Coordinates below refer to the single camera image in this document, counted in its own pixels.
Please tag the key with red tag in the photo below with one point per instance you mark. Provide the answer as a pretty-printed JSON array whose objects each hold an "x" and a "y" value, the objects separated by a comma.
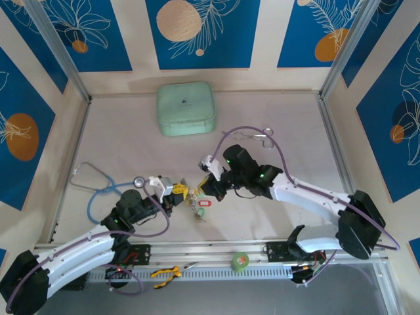
[{"x": 199, "y": 203}]

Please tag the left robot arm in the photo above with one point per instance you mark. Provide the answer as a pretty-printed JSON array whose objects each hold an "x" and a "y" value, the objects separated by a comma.
[{"x": 82, "y": 243}]

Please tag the metal keyring with keys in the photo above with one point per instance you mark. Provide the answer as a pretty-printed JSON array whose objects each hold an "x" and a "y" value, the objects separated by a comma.
[{"x": 193, "y": 198}]

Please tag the green tape roll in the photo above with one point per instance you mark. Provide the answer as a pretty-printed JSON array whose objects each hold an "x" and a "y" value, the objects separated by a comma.
[{"x": 240, "y": 262}]

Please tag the small circuit board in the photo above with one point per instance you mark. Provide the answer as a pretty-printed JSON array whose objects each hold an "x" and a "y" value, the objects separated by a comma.
[
  {"x": 118, "y": 269},
  {"x": 308, "y": 270}
]

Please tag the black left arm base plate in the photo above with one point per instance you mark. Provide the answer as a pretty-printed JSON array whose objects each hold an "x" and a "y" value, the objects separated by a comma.
[{"x": 141, "y": 252}]

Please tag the yellow and black pliers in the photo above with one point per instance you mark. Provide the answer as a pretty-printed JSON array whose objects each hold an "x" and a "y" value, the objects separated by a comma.
[{"x": 164, "y": 272}]

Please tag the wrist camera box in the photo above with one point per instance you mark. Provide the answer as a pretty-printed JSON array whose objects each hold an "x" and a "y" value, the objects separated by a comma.
[
  {"x": 162, "y": 188},
  {"x": 213, "y": 167}
]

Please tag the aluminium mounting rail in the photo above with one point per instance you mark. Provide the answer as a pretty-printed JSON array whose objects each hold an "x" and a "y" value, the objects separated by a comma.
[{"x": 203, "y": 252}]

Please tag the mint green zip case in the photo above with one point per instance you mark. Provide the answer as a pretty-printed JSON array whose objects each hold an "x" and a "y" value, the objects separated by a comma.
[{"x": 185, "y": 108}]

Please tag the aluminium table side rail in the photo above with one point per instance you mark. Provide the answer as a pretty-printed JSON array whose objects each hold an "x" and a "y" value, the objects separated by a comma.
[
  {"x": 82, "y": 131},
  {"x": 334, "y": 147}
]

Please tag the aluminium frame post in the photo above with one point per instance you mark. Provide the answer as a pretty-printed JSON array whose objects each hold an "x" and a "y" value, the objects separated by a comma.
[
  {"x": 348, "y": 46},
  {"x": 58, "y": 46}
]

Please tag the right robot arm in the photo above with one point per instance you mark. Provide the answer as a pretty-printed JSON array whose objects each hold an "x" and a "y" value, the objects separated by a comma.
[{"x": 302, "y": 193}]

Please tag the blue and silver stethoscope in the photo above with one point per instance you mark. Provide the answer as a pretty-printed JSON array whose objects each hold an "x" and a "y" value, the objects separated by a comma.
[{"x": 111, "y": 187}]

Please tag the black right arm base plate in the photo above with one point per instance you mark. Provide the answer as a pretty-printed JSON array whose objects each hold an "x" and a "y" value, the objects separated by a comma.
[{"x": 275, "y": 251}]

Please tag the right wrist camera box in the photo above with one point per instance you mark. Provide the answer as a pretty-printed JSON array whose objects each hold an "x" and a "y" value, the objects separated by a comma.
[{"x": 213, "y": 167}]

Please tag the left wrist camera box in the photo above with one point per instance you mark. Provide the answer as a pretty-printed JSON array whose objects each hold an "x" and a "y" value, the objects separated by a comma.
[{"x": 162, "y": 188}]

